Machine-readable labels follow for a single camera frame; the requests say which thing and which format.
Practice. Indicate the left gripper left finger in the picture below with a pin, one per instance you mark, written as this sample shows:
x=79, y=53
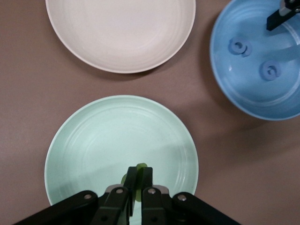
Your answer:
x=117, y=206

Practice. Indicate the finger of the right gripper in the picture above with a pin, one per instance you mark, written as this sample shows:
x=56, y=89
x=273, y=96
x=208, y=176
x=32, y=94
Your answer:
x=275, y=20

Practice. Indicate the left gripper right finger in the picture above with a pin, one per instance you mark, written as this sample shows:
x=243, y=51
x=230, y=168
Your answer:
x=159, y=206

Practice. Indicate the green foam letter P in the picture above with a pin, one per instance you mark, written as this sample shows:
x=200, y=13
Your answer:
x=140, y=171

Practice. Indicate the blue foam number nine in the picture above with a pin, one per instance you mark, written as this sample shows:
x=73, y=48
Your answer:
x=233, y=47

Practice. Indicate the blue foam letter G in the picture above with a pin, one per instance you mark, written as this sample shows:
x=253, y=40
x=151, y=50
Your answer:
x=264, y=72

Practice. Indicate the blue plate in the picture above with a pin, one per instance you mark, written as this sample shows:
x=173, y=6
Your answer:
x=246, y=93

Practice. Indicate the light green plate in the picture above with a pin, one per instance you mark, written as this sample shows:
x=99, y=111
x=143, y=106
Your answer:
x=105, y=140

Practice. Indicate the brown table cover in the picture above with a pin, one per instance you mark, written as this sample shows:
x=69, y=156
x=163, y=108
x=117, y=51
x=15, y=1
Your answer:
x=23, y=93

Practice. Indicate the beige plate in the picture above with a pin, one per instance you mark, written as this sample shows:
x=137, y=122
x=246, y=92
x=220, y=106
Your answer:
x=122, y=30

